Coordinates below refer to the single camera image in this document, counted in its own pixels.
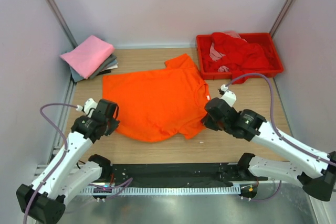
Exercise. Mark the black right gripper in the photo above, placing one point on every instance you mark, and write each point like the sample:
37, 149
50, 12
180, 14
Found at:
207, 121

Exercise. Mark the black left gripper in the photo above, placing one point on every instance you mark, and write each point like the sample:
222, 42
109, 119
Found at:
113, 126

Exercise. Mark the orange t-shirt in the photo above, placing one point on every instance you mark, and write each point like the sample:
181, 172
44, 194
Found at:
155, 105

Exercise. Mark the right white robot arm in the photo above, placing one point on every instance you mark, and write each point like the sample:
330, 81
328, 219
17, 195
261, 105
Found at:
310, 169

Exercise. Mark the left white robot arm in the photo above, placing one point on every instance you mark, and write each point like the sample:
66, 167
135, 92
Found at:
45, 199

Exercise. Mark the folded black t-shirt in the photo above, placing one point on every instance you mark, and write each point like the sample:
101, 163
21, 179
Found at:
101, 73

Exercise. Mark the folded grey t-shirt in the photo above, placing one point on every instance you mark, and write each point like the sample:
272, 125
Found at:
109, 62

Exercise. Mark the folded pink t-shirt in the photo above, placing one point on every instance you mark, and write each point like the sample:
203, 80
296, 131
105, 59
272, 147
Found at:
88, 56

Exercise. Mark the red t-shirt pile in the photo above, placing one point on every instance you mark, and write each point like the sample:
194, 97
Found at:
240, 57

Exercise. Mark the pink t-shirt in bin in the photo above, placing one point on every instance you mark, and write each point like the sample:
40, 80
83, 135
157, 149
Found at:
216, 56

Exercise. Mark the red plastic bin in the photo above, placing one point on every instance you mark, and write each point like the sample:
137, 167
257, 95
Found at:
203, 43

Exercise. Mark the slotted cable duct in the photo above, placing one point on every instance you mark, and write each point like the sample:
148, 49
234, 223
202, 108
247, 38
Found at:
136, 191

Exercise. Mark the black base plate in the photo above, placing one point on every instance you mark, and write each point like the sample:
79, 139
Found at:
178, 175

